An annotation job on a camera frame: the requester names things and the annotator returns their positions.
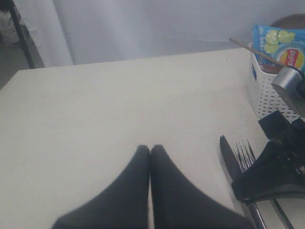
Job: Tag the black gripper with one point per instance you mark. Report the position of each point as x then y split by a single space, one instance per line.
279 171

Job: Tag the white perforated plastic basket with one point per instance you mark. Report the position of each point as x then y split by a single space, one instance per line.
264 98

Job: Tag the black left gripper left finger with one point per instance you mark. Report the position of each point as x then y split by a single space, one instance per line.
122 205

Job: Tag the silver metal fork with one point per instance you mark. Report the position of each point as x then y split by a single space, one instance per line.
246 158

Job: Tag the brown wooden plate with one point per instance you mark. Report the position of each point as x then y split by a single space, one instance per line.
295 21

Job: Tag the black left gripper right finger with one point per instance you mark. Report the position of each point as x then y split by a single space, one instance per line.
178 204

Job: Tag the brown wooden chopstick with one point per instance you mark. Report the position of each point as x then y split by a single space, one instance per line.
257 52

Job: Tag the silver metal knife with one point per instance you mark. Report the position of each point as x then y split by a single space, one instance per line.
234 171

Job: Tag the dark metal stand leg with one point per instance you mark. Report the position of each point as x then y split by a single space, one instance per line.
23 43

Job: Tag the blue Lay's chips bag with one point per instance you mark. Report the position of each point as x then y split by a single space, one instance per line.
284 45

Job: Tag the dark red wooden spoon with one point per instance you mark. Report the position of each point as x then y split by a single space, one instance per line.
271 69

